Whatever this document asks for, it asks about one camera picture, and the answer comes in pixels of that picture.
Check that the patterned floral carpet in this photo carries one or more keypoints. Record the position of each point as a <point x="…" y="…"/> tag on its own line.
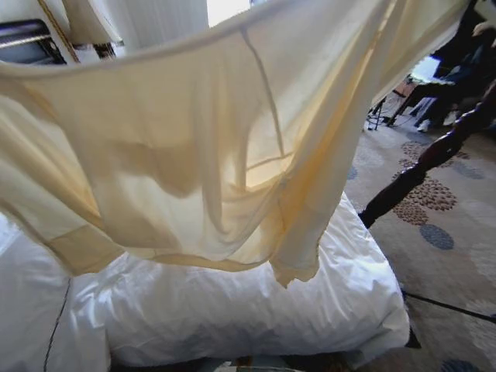
<point x="445" y="248"/>

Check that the white window curtain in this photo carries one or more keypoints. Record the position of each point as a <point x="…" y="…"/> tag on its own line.
<point x="162" y="19"/>

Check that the dark turned wooden stand post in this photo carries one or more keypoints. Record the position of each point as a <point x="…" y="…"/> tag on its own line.
<point x="420" y="170"/>

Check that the person's white shoe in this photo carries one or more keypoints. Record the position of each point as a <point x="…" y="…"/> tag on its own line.
<point x="424" y="125"/>

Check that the person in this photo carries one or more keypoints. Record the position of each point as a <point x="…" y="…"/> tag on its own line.
<point x="470" y="58"/>

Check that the cream long-sleeved shirt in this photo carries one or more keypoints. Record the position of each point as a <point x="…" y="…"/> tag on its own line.
<point x="155" y="128"/>

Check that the white bed duvet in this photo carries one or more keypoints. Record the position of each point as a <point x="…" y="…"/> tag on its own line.
<point x="240" y="306"/>

